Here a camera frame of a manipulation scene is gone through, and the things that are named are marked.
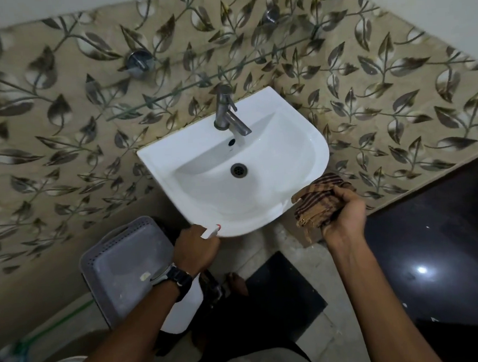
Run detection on person's right hand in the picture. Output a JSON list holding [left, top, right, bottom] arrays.
[[318, 183, 369, 252]]

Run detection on person's left forearm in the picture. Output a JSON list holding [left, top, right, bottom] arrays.
[[50, 278, 188, 362]]

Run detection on green hose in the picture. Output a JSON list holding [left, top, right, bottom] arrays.
[[11, 299, 100, 362]]

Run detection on brown striped cloth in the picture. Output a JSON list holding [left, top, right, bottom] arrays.
[[289, 171, 360, 245]]

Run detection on grey metal faucet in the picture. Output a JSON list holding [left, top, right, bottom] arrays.
[[211, 83, 253, 139]]

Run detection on person's right forearm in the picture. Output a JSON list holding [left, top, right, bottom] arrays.
[[329, 230, 445, 362]]

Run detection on glass wall shelf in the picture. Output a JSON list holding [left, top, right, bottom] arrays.
[[101, 29, 332, 122]]

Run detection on person's left hand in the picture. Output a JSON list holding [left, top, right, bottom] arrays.
[[170, 223, 224, 280]]

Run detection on person's dark shorts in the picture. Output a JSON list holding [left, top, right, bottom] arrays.
[[151, 288, 314, 362]]

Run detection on round metal shelf bracket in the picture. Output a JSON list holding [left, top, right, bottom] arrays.
[[125, 48, 157, 79], [260, 5, 282, 26]]

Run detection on white spray bottle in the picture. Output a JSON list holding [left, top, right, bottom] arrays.
[[154, 223, 230, 336]]

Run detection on grey plastic basket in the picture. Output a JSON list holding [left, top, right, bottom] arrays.
[[76, 214, 183, 332]]

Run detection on white ceramic wash basin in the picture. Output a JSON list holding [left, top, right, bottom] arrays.
[[133, 82, 335, 244]]

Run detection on black wristwatch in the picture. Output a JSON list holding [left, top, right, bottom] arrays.
[[149, 261, 196, 304]]

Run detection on person's foot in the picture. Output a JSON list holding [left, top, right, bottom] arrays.
[[225, 271, 250, 299]]

